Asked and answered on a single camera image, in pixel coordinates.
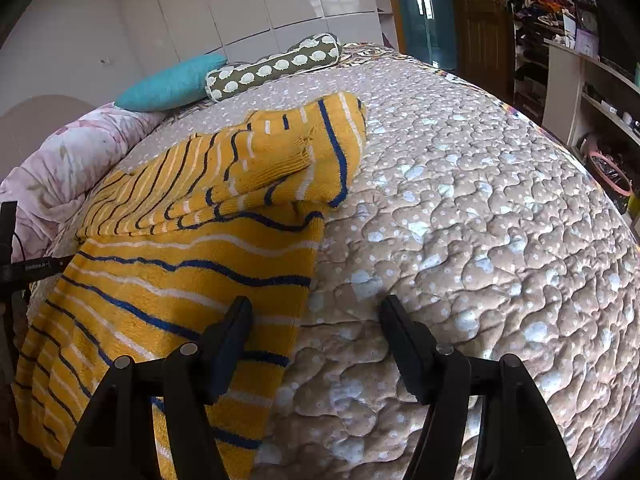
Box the yellow striped knit sweater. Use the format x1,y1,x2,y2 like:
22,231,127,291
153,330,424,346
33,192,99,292
13,92,367,479

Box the pile of clothes on shelf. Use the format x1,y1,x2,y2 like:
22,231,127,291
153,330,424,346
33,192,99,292
508,0,599,35

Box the pink floral duvet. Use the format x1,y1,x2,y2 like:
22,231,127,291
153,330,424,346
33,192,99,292
1,103,166,262

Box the beige padded headboard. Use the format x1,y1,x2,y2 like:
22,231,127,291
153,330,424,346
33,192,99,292
0,94,94,179

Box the beige dotted quilted bedspread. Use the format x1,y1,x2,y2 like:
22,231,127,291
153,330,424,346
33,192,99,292
24,41,640,480

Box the teal cushion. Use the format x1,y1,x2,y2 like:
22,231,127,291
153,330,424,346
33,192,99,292
114,53,227,113

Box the pink round basket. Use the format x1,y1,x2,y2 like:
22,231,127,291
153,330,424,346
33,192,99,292
586,151,632,200

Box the white shelf unit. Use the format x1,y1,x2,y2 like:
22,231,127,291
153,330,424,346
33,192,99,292
541,39,640,236

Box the white glossy wardrobe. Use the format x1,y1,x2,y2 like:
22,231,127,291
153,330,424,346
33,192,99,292
119,0,398,75

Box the olive white-dotted bolster pillow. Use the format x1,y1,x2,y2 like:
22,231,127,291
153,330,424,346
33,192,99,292
204,32,343,102

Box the brown wooden door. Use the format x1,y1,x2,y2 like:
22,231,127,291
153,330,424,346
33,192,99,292
452,0,514,103

